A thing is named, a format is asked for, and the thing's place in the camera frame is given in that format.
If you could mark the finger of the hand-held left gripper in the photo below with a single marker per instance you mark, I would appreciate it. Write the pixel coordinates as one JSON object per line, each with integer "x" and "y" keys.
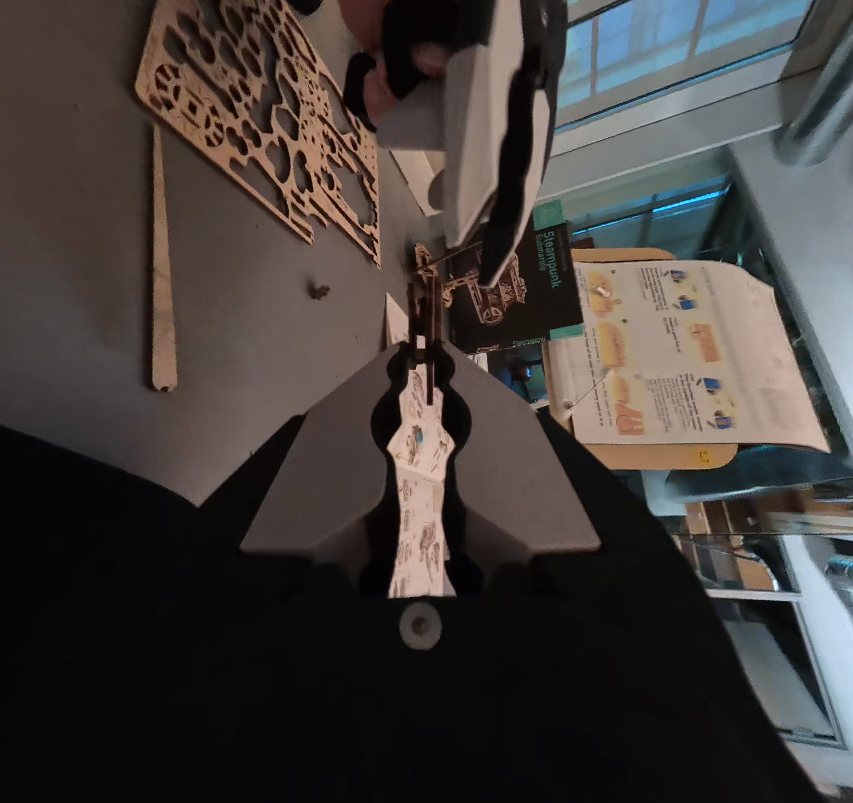
{"x": 533, "y": 163}
{"x": 473, "y": 136}

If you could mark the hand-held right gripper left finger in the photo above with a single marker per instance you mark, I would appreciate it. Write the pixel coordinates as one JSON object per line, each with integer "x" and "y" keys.
{"x": 313, "y": 483}

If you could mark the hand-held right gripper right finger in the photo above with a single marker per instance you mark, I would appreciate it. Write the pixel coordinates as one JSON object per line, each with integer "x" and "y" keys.
{"x": 526, "y": 483}

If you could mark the small wooden gear assembly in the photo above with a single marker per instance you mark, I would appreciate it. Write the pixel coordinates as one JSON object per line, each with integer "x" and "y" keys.
{"x": 426, "y": 323}

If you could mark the tiny wooden gear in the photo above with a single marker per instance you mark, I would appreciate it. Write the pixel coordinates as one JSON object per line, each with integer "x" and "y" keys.
{"x": 320, "y": 291}

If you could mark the partly built wooden model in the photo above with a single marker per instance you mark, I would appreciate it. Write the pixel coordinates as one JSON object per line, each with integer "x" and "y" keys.
{"x": 426, "y": 260}

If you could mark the black model kit box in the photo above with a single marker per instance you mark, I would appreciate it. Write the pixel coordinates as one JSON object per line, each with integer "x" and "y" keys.
{"x": 533, "y": 310}

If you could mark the open instruction booklet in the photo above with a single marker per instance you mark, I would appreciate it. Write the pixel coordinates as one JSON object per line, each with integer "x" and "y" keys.
{"x": 420, "y": 483}

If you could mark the laser-cut wooden sheet with gear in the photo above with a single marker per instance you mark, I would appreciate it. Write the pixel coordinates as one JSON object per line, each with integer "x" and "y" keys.
{"x": 266, "y": 50}

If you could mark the large printed poster sheet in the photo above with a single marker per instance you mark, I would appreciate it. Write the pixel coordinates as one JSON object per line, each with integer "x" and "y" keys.
{"x": 733, "y": 350}

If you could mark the thin wooden stick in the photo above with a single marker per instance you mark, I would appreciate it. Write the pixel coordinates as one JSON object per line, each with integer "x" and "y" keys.
{"x": 163, "y": 283}

